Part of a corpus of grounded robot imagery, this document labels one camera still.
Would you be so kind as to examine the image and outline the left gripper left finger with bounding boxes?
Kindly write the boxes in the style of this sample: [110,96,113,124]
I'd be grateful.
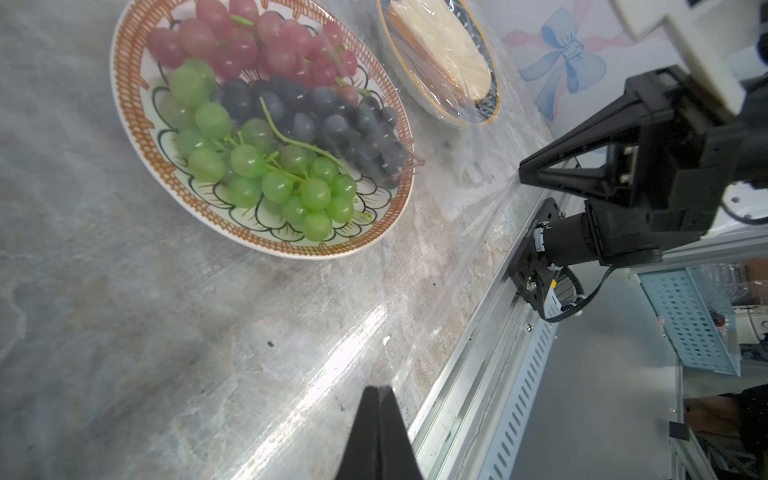
[335,386,379,480]

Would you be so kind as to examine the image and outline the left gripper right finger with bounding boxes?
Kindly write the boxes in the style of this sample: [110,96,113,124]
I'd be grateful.
[377,386,423,480]

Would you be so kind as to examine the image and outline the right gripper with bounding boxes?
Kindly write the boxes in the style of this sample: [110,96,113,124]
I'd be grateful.
[519,67,767,252]

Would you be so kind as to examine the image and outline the blue yellow-rimmed plate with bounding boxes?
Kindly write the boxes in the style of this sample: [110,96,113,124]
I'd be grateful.
[376,0,503,128]

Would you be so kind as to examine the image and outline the plate of grapes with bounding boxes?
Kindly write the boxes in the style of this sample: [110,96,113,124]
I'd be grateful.
[110,1,414,259]

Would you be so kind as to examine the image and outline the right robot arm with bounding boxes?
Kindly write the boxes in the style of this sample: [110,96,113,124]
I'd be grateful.
[519,66,767,268]

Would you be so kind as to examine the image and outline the perforated blue metal panel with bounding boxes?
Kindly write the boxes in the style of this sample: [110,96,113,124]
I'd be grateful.
[638,267,741,376]

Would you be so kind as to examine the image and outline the bread slices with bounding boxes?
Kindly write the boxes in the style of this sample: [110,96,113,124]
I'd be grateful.
[387,1,492,103]

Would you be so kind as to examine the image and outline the aluminium front rail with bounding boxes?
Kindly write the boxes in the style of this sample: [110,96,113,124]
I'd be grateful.
[409,193,557,479]

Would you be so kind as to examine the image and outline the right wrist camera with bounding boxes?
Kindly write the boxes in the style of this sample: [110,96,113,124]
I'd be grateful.
[611,0,767,115]

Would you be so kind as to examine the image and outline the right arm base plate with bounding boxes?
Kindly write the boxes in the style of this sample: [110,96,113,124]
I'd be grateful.
[508,198,561,320]

